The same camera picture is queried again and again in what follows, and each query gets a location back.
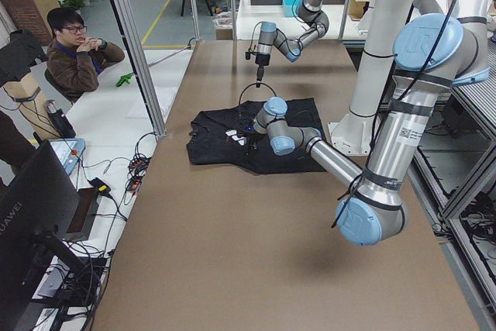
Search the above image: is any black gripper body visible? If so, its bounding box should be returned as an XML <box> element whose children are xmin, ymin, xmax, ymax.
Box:
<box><xmin>241</xmin><ymin>126</ymin><xmax>259</xmax><ymax>149</ymax></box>
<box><xmin>255</xmin><ymin>52</ymin><xmax>270</xmax><ymax>66</ymax></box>

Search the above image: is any black printed t-shirt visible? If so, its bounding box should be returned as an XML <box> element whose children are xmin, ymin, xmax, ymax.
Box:
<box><xmin>187</xmin><ymin>101</ymin><xmax>324</xmax><ymax>174</ymax></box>

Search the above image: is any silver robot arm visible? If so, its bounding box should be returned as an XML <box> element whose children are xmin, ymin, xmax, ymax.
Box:
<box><xmin>246</xmin><ymin>0</ymin><xmax>329</xmax><ymax>86</ymax></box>
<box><xmin>250</xmin><ymin>0</ymin><xmax>491</xmax><ymax>246</ymax></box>

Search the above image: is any blue plastic bin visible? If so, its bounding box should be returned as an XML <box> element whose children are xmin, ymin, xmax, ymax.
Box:
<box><xmin>281</xmin><ymin>0</ymin><xmax>304</xmax><ymax>18</ymax></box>

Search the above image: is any metal rod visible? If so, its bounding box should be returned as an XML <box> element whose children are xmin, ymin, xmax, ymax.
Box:
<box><xmin>147</xmin><ymin>44</ymin><xmax>193</xmax><ymax>67</ymax></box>

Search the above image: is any red black power strip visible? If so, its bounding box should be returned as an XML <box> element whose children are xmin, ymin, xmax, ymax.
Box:
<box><xmin>126</xmin><ymin>153</ymin><xmax>151</xmax><ymax>195</ymax></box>

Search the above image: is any black power adapter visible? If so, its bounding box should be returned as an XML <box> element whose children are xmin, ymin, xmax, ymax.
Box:
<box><xmin>88</xmin><ymin>178</ymin><xmax>111</xmax><ymax>198</ymax></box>

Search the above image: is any teach pendant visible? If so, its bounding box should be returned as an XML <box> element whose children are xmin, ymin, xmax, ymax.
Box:
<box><xmin>49</xmin><ymin>138</ymin><xmax>86</xmax><ymax>175</ymax></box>

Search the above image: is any person in brown jacket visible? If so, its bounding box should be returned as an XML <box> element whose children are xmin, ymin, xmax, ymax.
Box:
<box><xmin>46</xmin><ymin>7</ymin><xmax>125</xmax><ymax>103</ymax></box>

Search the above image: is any black computer monitor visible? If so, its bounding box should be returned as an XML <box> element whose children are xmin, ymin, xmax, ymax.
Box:
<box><xmin>1</xmin><ymin>141</ymin><xmax>96</xmax><ymax>328</ymax></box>

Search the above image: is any cardboard box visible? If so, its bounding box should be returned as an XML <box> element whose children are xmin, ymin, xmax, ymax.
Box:
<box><xmin>1</xmin><ymin>0</ymin><xmax>60</xmax><ymax>47</ymax></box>

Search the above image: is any aluminium frame post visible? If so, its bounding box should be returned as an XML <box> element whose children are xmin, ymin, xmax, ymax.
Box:
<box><xmin>109</xmin><ymin>0</ymin><xmax>167</xmax><ymax>139</ymax></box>

